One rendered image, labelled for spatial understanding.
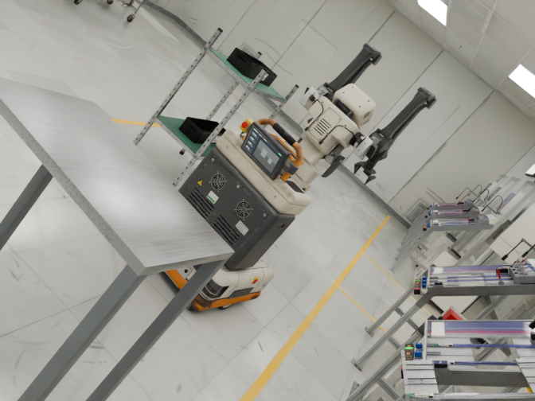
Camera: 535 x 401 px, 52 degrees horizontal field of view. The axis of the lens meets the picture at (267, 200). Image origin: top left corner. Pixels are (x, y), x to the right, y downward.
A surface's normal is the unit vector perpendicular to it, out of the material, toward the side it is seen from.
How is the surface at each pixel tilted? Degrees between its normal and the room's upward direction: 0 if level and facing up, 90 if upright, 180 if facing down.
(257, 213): 90
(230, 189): 90
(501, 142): 90
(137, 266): 90
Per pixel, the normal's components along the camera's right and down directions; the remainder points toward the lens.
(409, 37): -0.29, 0.07
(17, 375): 0.63, -0.73
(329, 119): -0.34, -0.17
